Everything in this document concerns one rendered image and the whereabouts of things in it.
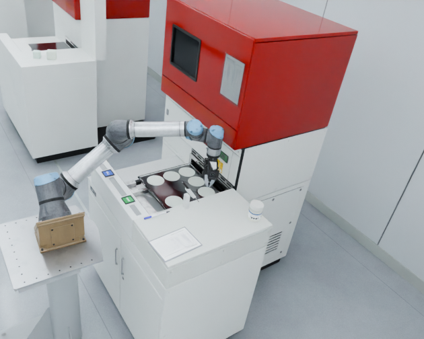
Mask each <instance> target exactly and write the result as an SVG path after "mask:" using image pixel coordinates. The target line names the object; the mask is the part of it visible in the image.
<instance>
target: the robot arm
mask: <svg viewBox="0 0 424 339"><path fill-rule="evenodd" d="M223 134H224V129H223V128H222V127H221V126H218V125H213V126H211V127H210V128H203V124H202V123H201V122H200V121H199V120H197V119H192V120H190V121H162V122H133V121H132V120H113V121H112V122H110V123H109V124H108V126H107V128H106V134H105V135H104V136H103V141H102V142H101V143H100V144H99V145H97V146H96V147H95V148H94V149H92V150H91V151H90V152H89V153H88V154H87V155H86V156H85V157H84V158H83V159H81V160H80V161H79V162H78V163H76V164H75V165H74V166H73V167H72V168H71V169H70V170H69V171H68V172H61V173H60V174H58V172H52V173H48V174H43V175H40V176H36V177H35V178H34V185H35V189H36V194H37V198H38V204H39V207H40V210H39V216H38V222H39V221H46V220H50V219H55V218H59V217H64V216H67V215H72V214H71V211H70V210H69V207H68V206H67V205H66V203H65V201H66V200H69V199H70V198H71V197H72V196H73V195H74V193H75V191H76V190H77V189H78V188H79V183H80V182H82V181H83V180H84V179H85V178H86V177H88V176H89V175H90V174H91V173H92V172H93V171H94V170H95V169H96V168H97V167H99V166H100V165H101V164H102V163H104V162H105V161H106V160H107V159H108V158H109V157H110V156H111V155H112V154H114V153H119V152H121V151H122V150H123V149H124V148H127V147H130V146H131V145H132V144H133V142H134V140H135V137H185V138H186V139H188V140H191V141H198V142H202V143H207V147H206V150H207V157H208V158H206V157H205V160H204V169H203V172H202V176H203V180H204V182H205V185H206V186H207V187H210V186H211V185H213V183H214V182H215V181H216V179H217V178H218V177H219V170H218V169H219V167H218V161H217V159H218V158H219V156H220V154H221V146H222V142H223ZM209 180H210V182H209ZM208 183H209V184H208Z"/></svg>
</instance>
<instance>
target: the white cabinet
mask: <svg viewBox="0 0 424 339"><path fill-rule="evenodd" d="M88 193H89V209H90V219H91V220H92V221H94V223H95V224H96V226H97V228H98V230H99V234H100V243H101V247H102V255H103V260H104V261H103V262H100V263H97V264H94V265H93V266H94V268H95V269H96V271H97V273H98V275H99V277H100V278H101V280H102V282H103V283H104V286H105V287H106V289H107V291H108V292H109V294H110V296H111V298H112V300H113V301H114V303H115V305H116V307H117V309H118V310H119V312H120V314H121V315H122V318H123V319H124V321H125V323H126V325H127V326H128V328H129V330H130V331H131V334H132V335H133V337H134V339H226V338H229V337H230V336H232V335H234V334H236V333H238V332H239V331H240V330H242V329H244V324H245V321H246V317H247V315H248V310H249V307H250V304H251V300H252V296H253V294H254V290H255V286H256V282H257V280H258V275H259V272H260V268H261V266H262V261H263V258H264V254H265V252H266V248H267V246H263V247H261V248H258V249H257V250H254V251H252V252H250V253H247V254H245V255H243V256H240V257H239V258H236V259H234V260H231V261H229V262H226V263H225V264H222V265H220V266H217V267H215V268H213V269H210V270H208V271H206V272H204V273H202V274H199V275H197V276H194V277H192V278H190V279H188V280H185V281H183V282H180V283H178V284H177V285H174V286H172V287H169V288H167V289H165V287H164V286H163V284H162V283H161V282H160V280H159V278H158V277H157V276H156V275H155V273H154V271H153V270H152V269H151V267H150V266H149V264H148V263H147V261H146V260H145V258H144V257H143V256H142V254H141V252H140V251H139V250H138V249H137V247H136V245H135V244H134V243H133V242H132V241H131V240H130V238H129V237H128V235H127V234H126V233H125V231H124V229H123V228H122V227H121V226H120V224H119V222H118V221H117V220H116V218H115V216H114V215H113V214H112V212H111V211H110V209H109V208H108V207H107V205H106V203H105V202H104V201H103V199H102V198H101V196H100V195H99V194H98V192H97V190H96V189H95V188H94V186H93V185H92V183H91V182H90V180H89V179H88Z"/></svg>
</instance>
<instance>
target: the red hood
mask: <svg viewBox="0 0 424 339"><path fill-rule="evenodd" d="M357 34H358V31H357V30H354V29H352V28H349V27H347V26H344V25H342V24H339V23H336V22H334V21H331V20H328V19H326V18H324V17H321V16H319V15H316V14H314V13H310V12H309V11H306V10H303V9H300V8H298V7H295V6H293V5H290V4H288V3H285V2H282V1H280V0H167V6H166V25H165V36H164V55H163V65H162V85H161V90H162V91H163V92H164V93H165V94H166V95H167V96H169V97H170V98H172V99H173V100H174V101H175V102H176V103H177V104H178V105H180V106H181V107H182V108H184V109H185V110H186V111H187V112H188V113H189V114H191V115H192V116H193V117H195V118H196V119H197V120H199V121H200V122H201V123H202V124H203V125H204V126H206V127H207V128H210V127H211V126H213V125H218V126H221V127H222V128H223V129H224V134H223V142H224V143H226V144H227V145H228V146H230V147H231V148H232V149H233V150H238V149H243V148H246V147H251V146H253V145H258V144H261V143H266V142H269V141H274V140H277V139H282V138H285V137H290V136H293V135H298V134H301V133H305V132H308V131H311V130H316V129H319V128H324V127H327V126H328V123H329V121H330V117H331V115H332V111H333V109H334V105H335V103H336V100H337V96H338V94H339V90H340V88H341V84H342V82H343V78H344V76H345V72H346V70H347V66H348V64H349V60H350V58H351V53H352V51H353V47H354V45H355V41H356V39H357Z"/></svg>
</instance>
